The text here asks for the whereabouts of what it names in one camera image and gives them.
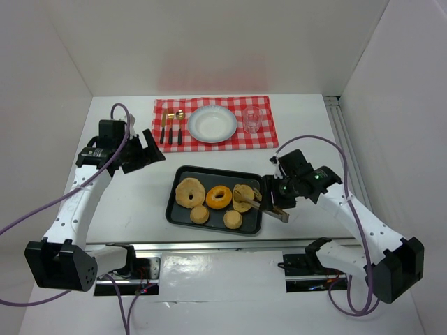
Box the plain beige bagel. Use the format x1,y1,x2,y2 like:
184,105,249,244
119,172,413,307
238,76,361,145
175,177,206,209

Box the small round bun left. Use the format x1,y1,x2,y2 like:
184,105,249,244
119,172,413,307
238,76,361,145
190,205,210,225

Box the gold fork black handle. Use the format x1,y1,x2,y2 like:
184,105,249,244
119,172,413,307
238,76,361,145
168,109,175,145

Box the metal tongs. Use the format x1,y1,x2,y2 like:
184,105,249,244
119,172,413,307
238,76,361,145
247,188,289,223

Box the orange glazed donut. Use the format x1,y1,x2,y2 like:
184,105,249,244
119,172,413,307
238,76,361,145
205,185,233,210

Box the black baking tray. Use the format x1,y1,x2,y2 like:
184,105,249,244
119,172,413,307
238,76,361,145
166,165,263,236

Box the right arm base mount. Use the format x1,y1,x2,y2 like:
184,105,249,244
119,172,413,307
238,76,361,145
277,253,347,293

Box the small round bun right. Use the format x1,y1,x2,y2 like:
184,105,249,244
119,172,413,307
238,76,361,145
223,210,242,230

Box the clear drinking glass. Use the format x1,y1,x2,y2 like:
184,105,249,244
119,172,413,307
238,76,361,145
242,106,263,134

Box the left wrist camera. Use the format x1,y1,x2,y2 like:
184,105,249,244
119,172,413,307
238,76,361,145
119,114,136,139

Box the gold knife black handle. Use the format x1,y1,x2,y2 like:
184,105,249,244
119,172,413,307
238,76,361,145
159,109,167,144

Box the aluminium rail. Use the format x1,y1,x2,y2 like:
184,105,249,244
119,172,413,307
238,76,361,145
85,238,362,253
323,96,372,209

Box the small round bun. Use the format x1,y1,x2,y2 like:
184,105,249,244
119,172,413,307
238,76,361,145
223,210,242,230
190,205,210,225

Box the red checkered cloth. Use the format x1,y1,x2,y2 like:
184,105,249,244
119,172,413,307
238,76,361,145
152,96,279,153

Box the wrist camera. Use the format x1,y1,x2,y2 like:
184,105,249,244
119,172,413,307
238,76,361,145
119,114,136,139
270,155,283,178

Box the speckled bread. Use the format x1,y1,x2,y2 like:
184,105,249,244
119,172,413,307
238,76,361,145
233,184,254,213

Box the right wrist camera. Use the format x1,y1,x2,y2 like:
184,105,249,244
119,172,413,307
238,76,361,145
270,155,283,178

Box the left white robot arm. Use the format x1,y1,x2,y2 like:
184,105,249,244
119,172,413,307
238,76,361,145
24,120,165,292

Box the aluminium rail right side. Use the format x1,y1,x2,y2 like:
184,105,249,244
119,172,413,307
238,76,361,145
323,96,372,209

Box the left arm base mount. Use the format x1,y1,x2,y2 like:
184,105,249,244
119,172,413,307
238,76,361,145
88,243,161,297

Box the white paper plate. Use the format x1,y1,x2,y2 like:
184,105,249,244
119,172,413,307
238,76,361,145
187,105,237,144

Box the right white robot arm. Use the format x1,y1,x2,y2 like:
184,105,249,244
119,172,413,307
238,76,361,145
261,149,425,304

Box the aluminium rail front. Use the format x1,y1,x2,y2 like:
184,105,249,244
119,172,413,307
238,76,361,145
85,238,362,253

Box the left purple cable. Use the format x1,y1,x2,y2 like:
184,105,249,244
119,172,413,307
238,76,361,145
0,103,158,335

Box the gold spoon black handle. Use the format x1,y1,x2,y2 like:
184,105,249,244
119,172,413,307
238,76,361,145
175,110,185,146

